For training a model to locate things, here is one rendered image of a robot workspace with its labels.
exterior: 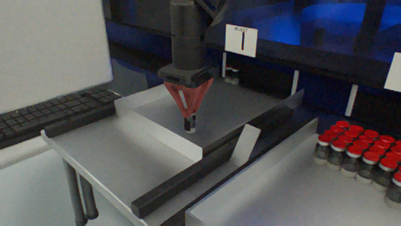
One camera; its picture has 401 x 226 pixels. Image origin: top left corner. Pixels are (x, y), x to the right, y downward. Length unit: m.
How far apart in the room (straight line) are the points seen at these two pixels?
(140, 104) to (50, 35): 0.37
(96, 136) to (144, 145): 0.10
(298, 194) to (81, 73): 0.76
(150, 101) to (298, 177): 0.38
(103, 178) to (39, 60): 0.54
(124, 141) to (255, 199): 0.27
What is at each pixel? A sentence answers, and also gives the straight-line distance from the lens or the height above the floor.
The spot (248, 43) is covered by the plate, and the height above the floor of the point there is 1.02.
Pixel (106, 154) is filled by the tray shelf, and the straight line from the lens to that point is 0.56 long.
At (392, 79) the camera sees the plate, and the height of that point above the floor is 1.01.
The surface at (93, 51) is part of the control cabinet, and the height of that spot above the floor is 0.92.
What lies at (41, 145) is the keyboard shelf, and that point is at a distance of 0.78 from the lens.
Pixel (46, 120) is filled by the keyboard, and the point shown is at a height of 0.83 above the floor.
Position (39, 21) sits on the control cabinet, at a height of 1.03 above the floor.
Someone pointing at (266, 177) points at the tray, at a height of 0.88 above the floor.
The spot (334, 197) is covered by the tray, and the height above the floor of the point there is 0.88.
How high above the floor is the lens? 1.19
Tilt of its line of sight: 27 degrees down
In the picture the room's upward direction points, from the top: straight up
